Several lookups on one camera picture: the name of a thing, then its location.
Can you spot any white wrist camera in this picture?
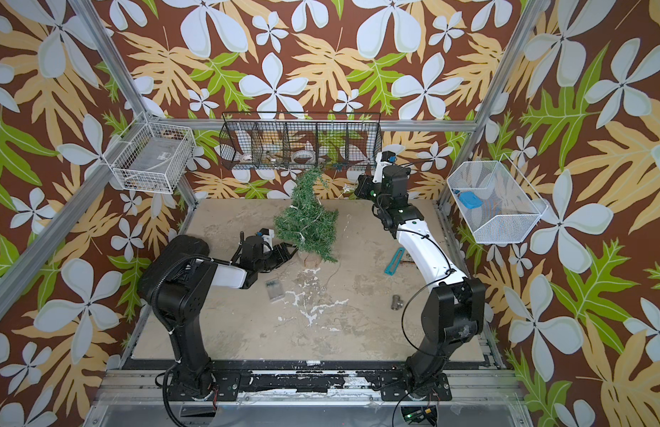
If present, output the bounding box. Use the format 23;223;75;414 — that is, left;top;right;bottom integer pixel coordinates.
257;228;275;253
373;151;397;183

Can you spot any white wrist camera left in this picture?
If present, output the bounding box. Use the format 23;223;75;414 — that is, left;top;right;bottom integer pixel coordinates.
257;228;275;253

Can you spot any white wire basket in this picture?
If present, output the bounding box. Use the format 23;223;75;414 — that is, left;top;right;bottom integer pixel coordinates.
104;113;196;194
447;155;549;246

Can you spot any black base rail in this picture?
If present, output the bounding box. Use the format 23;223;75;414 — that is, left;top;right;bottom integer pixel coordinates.
121;358;502;402

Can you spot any blue object in basket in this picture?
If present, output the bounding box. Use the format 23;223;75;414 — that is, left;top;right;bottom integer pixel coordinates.
458;191;483;209

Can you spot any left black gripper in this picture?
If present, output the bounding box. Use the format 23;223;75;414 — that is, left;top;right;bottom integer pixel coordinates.
255;242;299;274

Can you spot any teal utility knife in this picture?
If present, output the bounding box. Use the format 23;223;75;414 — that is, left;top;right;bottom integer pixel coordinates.
384;247;406;276

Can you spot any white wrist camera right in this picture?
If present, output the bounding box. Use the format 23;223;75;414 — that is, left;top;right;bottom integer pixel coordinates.
373;151;397;183

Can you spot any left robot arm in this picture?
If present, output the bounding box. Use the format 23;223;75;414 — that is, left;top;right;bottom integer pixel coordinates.
138;229;298;398

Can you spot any small metal fitting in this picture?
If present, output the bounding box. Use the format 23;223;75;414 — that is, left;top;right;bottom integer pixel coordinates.
390;295;405;311

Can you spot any clear battery box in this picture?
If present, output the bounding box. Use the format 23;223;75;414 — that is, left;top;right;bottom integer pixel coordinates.
265;279;286;302

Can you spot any small green christmas tree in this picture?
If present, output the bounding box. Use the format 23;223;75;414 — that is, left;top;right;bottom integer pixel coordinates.
274;168;338;263

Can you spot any wooden tree base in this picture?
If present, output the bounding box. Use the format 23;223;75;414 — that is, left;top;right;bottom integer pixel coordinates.
299;252;323;270

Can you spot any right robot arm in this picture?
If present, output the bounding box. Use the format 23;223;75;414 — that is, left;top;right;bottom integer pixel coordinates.
355;158;485;401

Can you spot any white wire basket right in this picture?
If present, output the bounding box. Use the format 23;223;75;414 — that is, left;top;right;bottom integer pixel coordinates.
447;155;549;246

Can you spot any black wire basket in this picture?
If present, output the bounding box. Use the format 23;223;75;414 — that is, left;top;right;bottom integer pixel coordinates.
217;111;383;170

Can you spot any white wire basket left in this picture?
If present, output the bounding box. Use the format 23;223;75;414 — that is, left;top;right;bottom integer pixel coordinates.
104;113;196;194

